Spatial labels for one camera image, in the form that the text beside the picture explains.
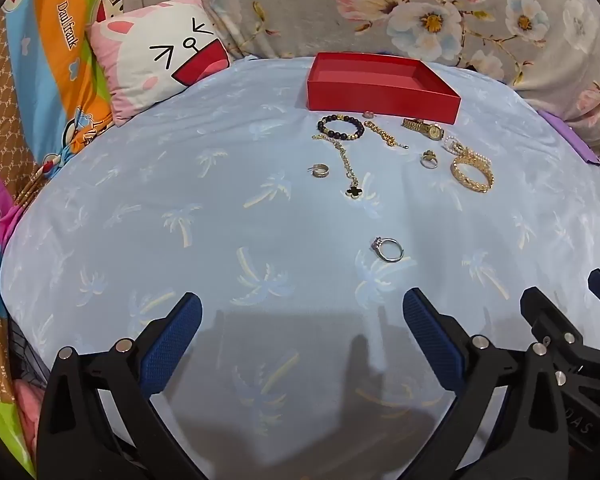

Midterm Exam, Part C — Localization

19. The pearl bracelet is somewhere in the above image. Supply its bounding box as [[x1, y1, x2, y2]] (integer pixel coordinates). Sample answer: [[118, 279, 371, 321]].
[[442, 134, 492, 167]]

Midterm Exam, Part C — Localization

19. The gold chain bracelet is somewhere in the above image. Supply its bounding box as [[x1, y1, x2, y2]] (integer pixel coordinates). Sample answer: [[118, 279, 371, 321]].
[[364, 121, 410, 150]]

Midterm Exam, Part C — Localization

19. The gold woven bangle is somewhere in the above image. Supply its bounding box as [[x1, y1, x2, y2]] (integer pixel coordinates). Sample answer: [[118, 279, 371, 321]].
[[451, 156, 495, 194]]

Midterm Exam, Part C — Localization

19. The silver stone ring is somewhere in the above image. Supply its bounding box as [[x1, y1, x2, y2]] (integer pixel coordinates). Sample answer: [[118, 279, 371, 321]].
[[371, 237, 405, 263]]

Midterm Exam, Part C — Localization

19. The colourful cartoon blanket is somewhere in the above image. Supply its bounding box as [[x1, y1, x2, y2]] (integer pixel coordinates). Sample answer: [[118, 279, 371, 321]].
[[0, 0, 127, 479]]

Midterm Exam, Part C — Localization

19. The light blue palm-print sheet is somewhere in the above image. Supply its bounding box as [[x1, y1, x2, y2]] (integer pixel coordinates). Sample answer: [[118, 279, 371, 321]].
[[0, 54, 600, 480]]

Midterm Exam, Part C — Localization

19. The dark beaded bracelet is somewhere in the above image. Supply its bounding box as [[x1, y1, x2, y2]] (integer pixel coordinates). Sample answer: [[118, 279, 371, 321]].
[[316, 114, 365, 142]]

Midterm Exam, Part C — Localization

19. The gold clover pendant necklace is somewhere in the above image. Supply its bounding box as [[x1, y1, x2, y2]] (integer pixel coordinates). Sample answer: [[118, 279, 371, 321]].
[[312, 133, 366, 202]]

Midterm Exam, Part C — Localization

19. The purple mat edge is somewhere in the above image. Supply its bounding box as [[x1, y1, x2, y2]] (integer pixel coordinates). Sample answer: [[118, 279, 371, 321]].
[[536, 108, 600, 167]]

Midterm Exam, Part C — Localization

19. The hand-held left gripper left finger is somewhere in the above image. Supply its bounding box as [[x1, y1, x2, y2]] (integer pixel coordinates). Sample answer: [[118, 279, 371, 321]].
[[36, 291, 203, 480]]

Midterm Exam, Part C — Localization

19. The gold wrist watch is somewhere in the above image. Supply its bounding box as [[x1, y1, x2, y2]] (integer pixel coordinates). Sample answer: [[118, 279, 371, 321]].
[[402, 118, 444, 141]]

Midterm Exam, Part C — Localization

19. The red cardboard box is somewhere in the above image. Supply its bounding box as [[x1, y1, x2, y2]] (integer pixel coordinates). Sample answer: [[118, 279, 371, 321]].
[[306, 51, 462, 125]]

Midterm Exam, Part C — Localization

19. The grey floral blanket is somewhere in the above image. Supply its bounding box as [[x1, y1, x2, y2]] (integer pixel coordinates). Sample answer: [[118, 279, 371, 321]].
[[122, 0, 600, 157]]

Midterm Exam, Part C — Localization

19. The pink cloth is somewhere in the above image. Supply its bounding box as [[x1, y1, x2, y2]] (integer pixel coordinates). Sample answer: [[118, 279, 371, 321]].
[[13, 379, 42, 461]]

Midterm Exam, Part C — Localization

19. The cartoon face pillow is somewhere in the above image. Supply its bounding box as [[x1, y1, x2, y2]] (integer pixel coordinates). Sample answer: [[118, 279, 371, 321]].
[[88, 0, 231, 128]]

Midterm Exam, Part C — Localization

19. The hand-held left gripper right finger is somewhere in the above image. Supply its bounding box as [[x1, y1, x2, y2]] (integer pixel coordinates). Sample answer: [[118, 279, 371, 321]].
[[402, 287, 571, 480]]

